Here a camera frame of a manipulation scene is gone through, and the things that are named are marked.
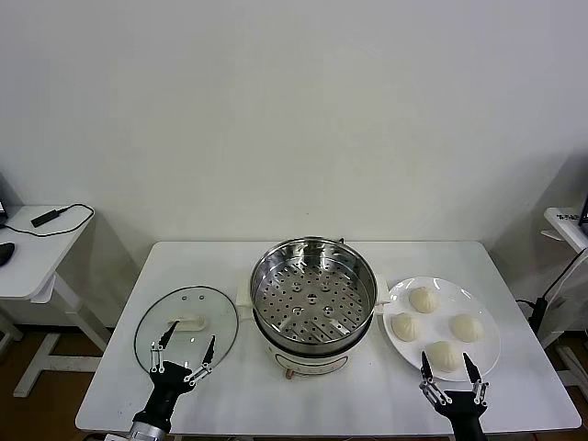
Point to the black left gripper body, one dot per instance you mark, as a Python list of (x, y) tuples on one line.
[(170, 379)]

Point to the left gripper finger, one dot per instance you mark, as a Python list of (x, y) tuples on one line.
[(209, 356), (157, 356)]

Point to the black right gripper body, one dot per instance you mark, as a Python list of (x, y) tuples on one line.
[(464, 418)]

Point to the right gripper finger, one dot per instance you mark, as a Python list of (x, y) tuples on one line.
[(429, 379), (478, 388)]

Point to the white steamed baozi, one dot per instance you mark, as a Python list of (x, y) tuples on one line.
[(405, 327), (467, 328), (443, 356), (425, 301)]

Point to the stainless steel steamer basket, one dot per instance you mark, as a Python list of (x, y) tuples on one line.
[(312, 294)]

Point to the white round plate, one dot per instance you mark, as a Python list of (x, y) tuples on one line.
[(459, 294)]

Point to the white electric cooking pot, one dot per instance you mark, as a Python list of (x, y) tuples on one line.
[(312, 364)]

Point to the white side table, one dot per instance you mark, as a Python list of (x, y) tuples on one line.
[(27, 266), (562, 232)]

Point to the black computer mouse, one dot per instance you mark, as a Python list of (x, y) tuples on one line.
[(5, 252)]

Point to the black monitor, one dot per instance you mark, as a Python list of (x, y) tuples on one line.
[(3, 193)]

